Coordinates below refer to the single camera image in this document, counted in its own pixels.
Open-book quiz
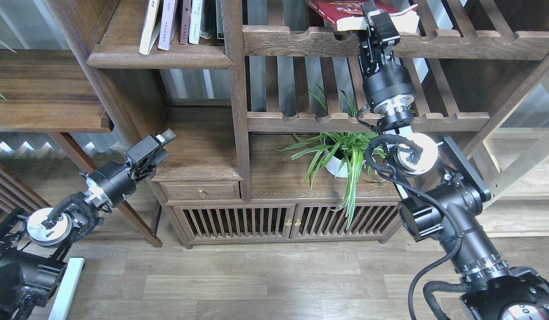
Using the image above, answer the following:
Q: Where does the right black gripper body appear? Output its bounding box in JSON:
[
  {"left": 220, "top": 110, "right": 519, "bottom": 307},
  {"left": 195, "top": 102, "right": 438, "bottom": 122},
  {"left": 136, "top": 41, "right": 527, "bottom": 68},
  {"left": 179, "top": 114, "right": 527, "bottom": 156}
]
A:
[{"left": 358, "top": 12, "right": 415, "bottom": 115}]

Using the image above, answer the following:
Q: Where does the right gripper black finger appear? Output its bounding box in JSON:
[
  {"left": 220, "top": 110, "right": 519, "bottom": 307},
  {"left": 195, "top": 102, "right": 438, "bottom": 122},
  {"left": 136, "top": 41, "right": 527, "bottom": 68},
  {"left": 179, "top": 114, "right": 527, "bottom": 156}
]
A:
[{"left": 362, "top": 0, "right": 378, "bottom": 17}]

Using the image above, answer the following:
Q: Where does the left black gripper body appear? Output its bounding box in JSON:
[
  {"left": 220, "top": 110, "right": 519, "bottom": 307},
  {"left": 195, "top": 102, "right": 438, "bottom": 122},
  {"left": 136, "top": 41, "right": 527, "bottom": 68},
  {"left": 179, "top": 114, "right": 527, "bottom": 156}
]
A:
[{"left": 82, "top": 136, "right": 169, "bottom": 208}]

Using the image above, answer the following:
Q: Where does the red book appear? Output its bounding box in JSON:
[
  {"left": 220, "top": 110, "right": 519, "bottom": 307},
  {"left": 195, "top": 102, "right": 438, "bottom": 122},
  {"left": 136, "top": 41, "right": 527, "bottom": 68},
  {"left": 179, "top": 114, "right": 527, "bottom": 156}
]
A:
[{"left": 307, "top": 0, "right": 419, "bottom": 34}]

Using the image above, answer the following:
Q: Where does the yellow green book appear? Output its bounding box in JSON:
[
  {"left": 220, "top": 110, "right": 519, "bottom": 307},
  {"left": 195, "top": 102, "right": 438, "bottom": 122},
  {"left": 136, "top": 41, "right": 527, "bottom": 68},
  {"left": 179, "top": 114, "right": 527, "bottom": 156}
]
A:
[{"left": 139, "top": 0, "right": 162, "bottom": 55}]

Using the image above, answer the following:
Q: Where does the pale purple white book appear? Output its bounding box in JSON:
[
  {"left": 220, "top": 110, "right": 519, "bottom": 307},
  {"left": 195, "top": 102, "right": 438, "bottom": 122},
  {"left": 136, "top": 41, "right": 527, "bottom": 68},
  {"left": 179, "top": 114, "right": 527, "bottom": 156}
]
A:
[{"left": 158, "top": 0, "right": 179, "bottom": 51}]

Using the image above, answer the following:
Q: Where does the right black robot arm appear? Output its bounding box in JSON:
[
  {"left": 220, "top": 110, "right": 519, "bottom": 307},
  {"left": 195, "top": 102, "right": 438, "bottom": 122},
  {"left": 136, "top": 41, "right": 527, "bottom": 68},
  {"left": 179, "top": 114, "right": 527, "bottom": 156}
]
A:
[{"left": 357, "top": 0, "right": 549, "bottom": 320}]

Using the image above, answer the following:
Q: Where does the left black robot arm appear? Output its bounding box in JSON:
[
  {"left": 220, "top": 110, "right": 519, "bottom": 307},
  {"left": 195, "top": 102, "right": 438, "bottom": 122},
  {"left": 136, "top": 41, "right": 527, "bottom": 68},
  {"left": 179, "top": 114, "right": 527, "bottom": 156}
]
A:
[{"left": 0, "top": 129, "right": 176, "bottom": 320}]

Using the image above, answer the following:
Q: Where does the light wooden shelf unit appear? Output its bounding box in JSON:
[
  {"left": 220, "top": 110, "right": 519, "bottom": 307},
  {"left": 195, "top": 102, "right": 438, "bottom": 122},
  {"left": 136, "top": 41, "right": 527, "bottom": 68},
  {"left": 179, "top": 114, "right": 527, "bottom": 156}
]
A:
[{"left": 452, "top": 61, "right": 549, "bottom": 237}]

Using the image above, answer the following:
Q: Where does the green spider plant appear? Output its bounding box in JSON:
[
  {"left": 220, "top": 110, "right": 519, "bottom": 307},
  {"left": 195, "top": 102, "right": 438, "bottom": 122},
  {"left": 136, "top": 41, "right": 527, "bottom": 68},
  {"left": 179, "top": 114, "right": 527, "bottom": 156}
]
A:
[{"left": 275, "top": 84, "right": 380, "bottom": 228}]

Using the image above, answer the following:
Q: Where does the white plant pot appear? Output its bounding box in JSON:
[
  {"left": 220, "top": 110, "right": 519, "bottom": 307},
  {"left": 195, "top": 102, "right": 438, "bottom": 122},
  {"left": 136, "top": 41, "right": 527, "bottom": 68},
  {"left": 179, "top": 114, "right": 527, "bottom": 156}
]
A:
[{"left": 325, "top": 152, "right": 348, "bottom": 178}]

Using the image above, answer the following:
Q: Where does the dark wooden bookshelf cabinet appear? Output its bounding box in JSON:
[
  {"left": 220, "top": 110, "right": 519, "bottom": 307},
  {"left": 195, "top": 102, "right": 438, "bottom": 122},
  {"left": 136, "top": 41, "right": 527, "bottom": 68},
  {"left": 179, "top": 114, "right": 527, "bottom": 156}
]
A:
[{"left": 46, "top": 0, "right": 549, "bottom": 248}]

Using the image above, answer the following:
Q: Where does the dark wooden slatted rack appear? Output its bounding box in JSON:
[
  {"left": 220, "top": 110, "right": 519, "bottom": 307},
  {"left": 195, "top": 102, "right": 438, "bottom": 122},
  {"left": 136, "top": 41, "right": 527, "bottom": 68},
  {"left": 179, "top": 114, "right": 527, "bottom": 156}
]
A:
[{"left": 0, "top": 163, "right": 51, "bottom": 213}]

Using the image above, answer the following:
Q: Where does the dark green upright book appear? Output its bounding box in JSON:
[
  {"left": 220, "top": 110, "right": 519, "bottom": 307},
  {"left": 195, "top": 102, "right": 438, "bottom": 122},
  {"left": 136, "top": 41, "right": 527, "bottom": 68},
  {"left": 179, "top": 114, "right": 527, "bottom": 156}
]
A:
[{"left": 215, "top": 0, "right": 225, "bottom": 44}]

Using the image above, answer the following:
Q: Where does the dark wooden side table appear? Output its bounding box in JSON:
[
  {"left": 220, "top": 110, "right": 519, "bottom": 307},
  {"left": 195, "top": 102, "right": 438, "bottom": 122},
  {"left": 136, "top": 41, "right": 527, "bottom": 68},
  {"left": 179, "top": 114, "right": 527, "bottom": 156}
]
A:
[{"left": 0, "top": 49, "right": 162, "bottom": 248}]

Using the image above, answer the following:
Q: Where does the brown upright book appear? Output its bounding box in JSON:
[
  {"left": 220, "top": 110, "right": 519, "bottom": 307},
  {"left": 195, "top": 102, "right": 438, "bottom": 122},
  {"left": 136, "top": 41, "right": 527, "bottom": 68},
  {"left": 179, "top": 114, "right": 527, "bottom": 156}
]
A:
[{"left": 179, "top": 0, "right": 192, "bottom": 45}]

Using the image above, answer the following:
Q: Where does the white upright book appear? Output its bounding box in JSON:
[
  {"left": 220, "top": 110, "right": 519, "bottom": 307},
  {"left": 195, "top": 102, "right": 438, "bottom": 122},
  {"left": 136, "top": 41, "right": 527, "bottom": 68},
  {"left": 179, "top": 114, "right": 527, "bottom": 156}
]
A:
[{"left": 188, "top": 0, "right": 205, "bottom": 44}]

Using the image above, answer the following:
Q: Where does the white base bar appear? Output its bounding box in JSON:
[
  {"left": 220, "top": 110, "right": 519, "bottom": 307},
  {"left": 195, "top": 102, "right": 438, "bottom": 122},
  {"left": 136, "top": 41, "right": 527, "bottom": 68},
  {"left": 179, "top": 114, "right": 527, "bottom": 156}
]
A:
[{"left": 48, "top": 257, "right": 85, "bottom": 320}]

